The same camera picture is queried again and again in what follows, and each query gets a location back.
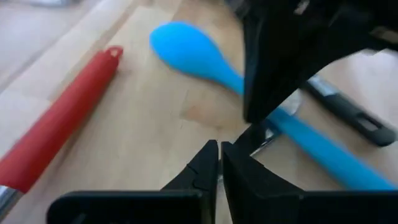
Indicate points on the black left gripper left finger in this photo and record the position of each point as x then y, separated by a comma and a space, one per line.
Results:
155, 208

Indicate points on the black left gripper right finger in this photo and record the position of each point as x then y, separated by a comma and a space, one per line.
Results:
280, 208

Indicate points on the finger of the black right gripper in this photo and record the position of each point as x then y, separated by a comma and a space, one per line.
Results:
253, 137
270, 71

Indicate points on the blue silicone spoon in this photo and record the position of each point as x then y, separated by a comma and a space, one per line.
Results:
192, 53

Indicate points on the black slotted nylon spoon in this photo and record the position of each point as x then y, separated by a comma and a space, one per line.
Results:
357, 118

